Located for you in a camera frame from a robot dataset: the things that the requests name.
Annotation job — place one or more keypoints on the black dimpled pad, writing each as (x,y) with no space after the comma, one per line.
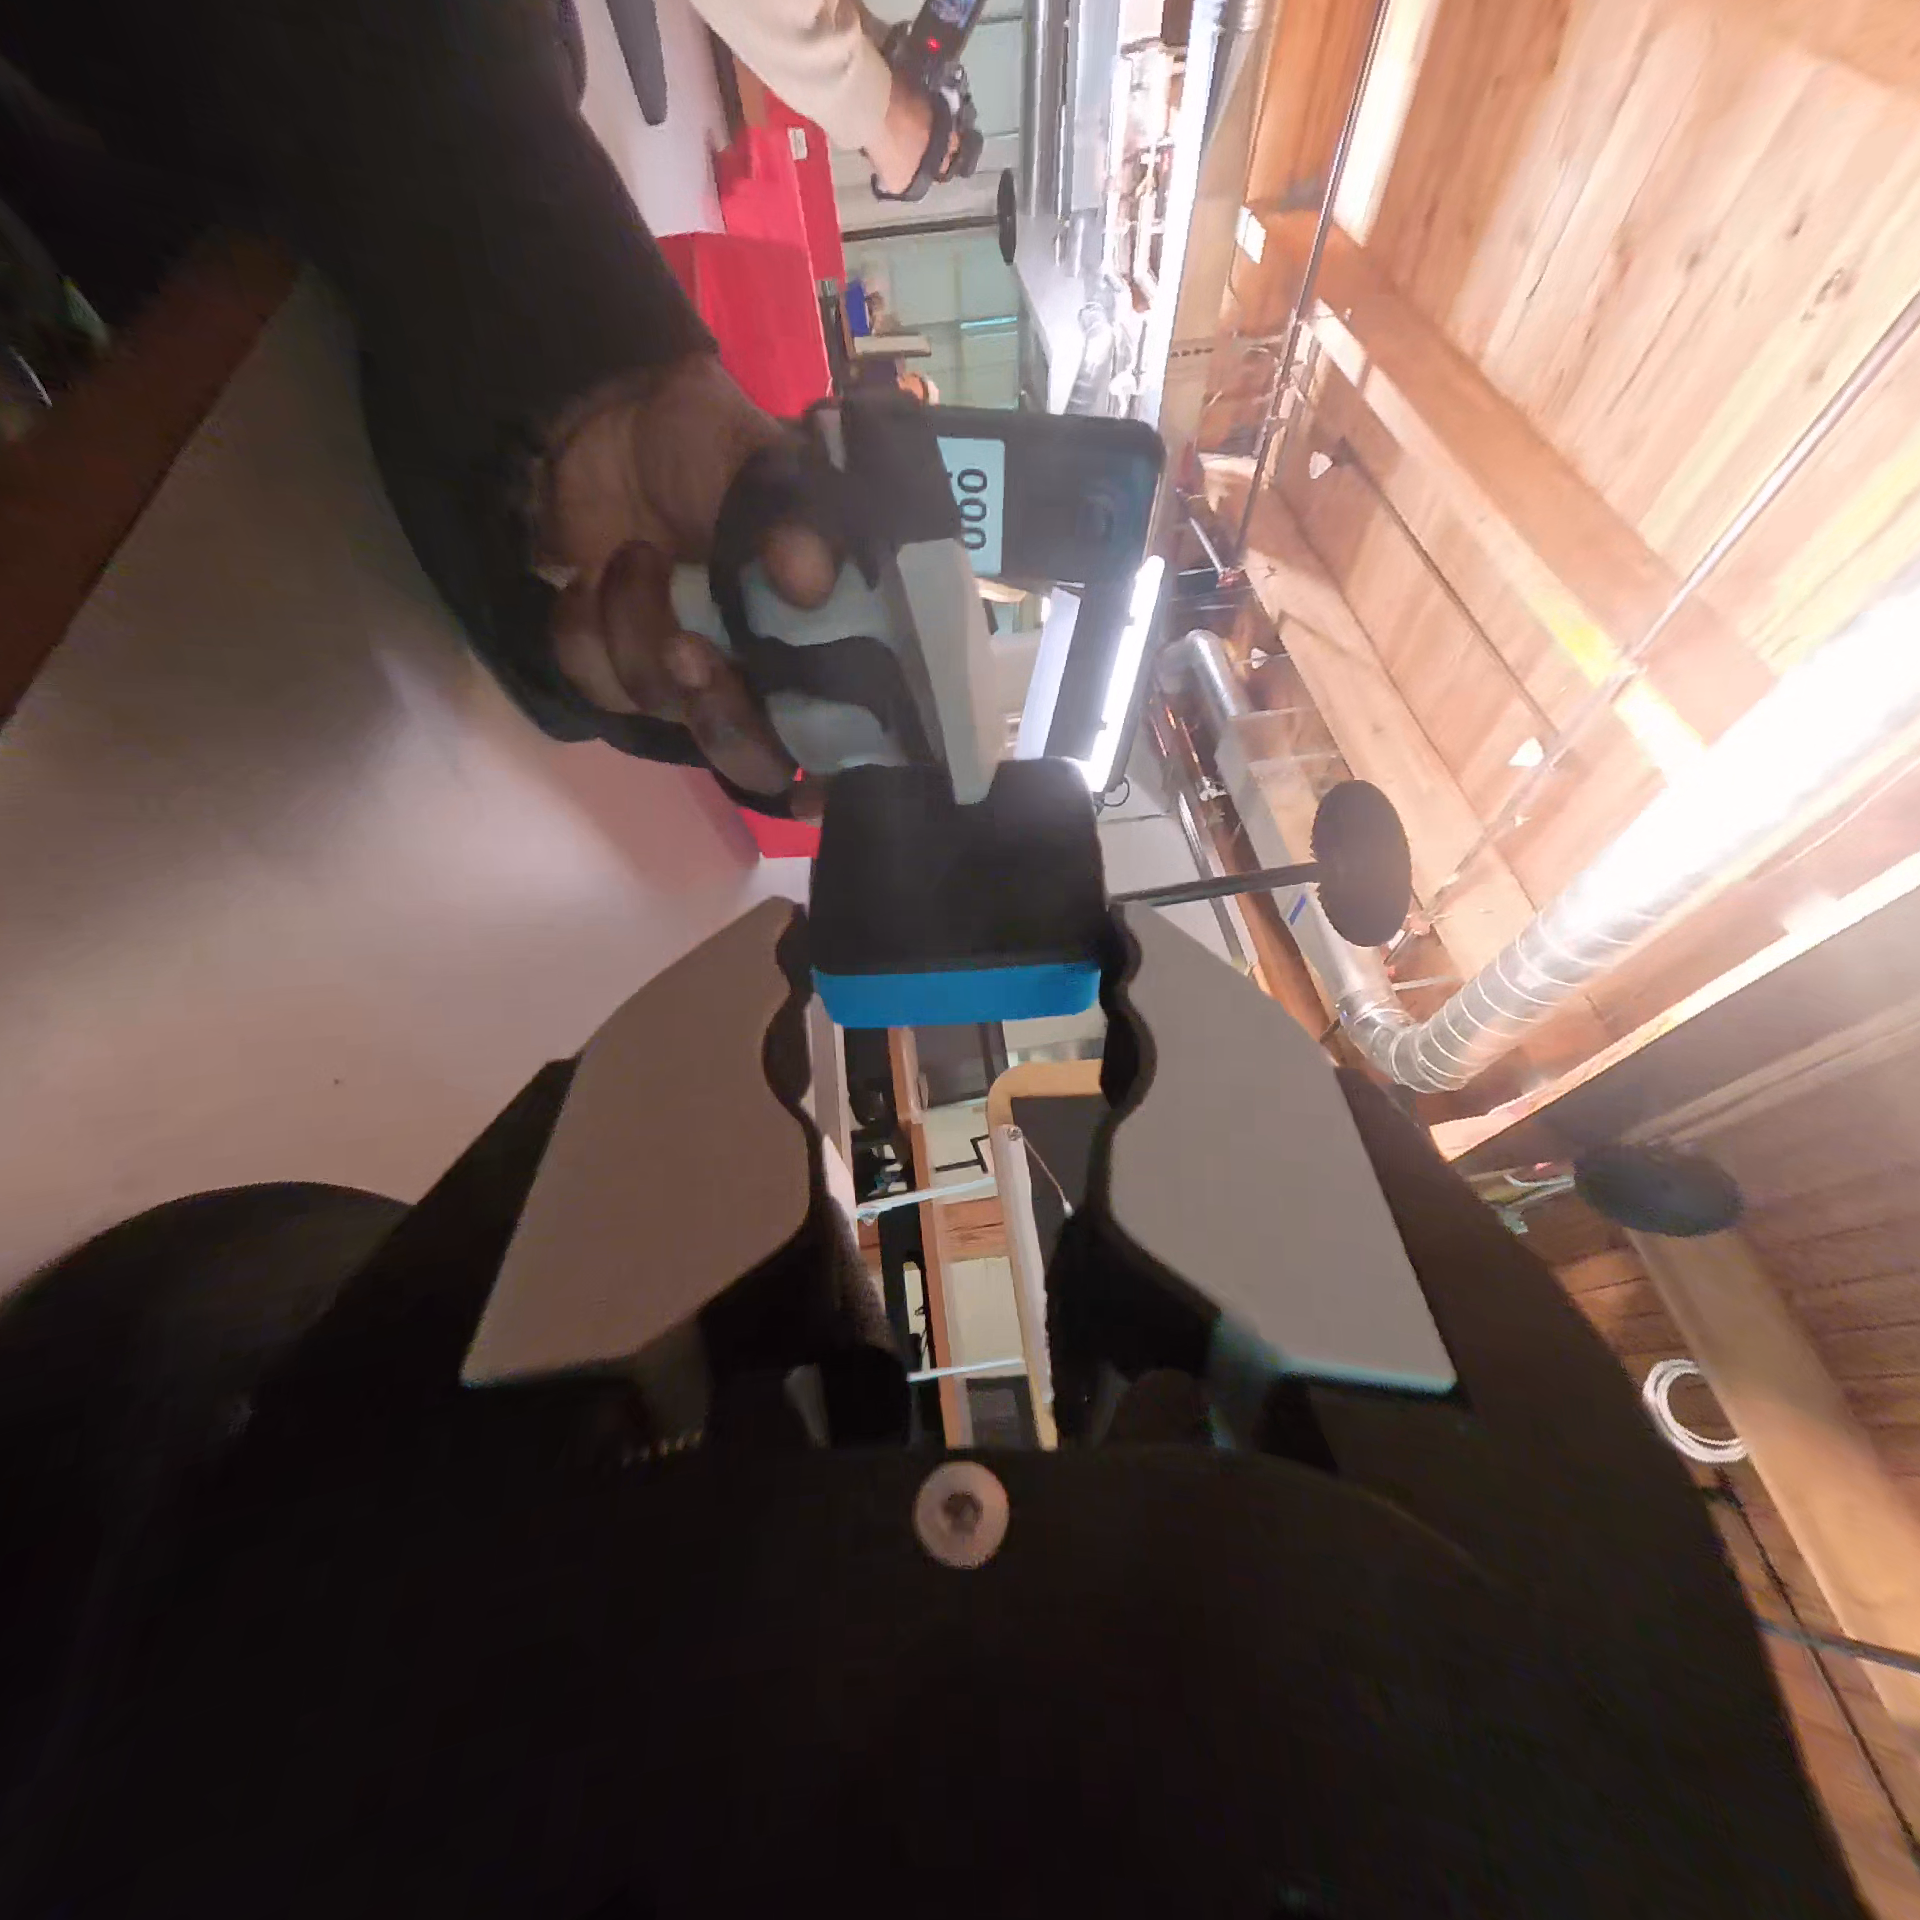
(150,1501)

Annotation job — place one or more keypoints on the blue black eraser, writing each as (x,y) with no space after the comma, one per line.
(961,885)

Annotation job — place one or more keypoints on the bright light panel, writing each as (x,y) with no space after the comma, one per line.
(1115,676)

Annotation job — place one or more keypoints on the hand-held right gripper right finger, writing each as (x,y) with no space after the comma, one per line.
(1275,1202)

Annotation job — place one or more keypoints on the person's left hand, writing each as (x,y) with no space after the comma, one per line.
(630,586)

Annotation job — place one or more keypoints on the black light stand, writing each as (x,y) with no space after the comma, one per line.
(1365,856)
(1666,1189)

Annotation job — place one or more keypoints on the red plastic bin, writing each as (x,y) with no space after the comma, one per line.
(765,271)

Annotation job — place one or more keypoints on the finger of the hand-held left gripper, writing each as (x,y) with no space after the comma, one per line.
(937,676)

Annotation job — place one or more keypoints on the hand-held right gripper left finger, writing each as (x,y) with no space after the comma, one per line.
(645,1202)

